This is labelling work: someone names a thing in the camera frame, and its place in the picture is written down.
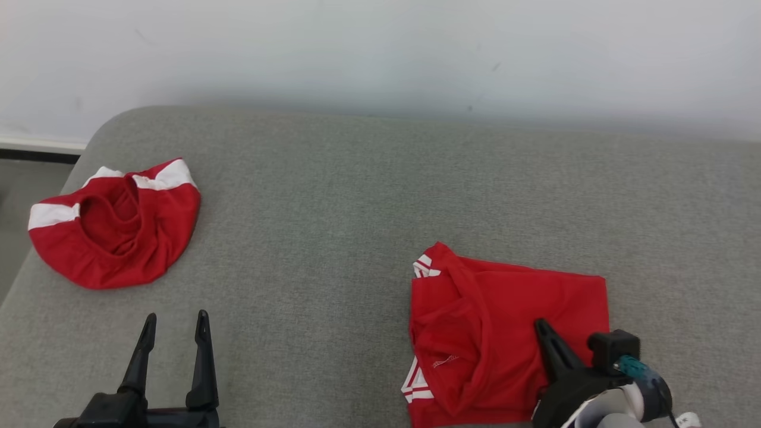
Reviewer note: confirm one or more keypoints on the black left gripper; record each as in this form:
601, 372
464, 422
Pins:
119, 416

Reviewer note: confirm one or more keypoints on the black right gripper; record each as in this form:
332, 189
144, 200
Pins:
571, 395

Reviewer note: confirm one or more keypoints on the red Bulls 23 jersey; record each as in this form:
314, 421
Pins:
493, 333

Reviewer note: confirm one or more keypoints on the red shorts with white trim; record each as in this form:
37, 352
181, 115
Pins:
137, 249

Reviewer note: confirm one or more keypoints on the grey fabric sofa seat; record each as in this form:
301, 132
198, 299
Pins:
327, 208

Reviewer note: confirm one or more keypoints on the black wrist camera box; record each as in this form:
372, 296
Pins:
612, 351

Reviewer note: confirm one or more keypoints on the white wall baseboard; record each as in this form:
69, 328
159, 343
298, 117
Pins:
35, 144

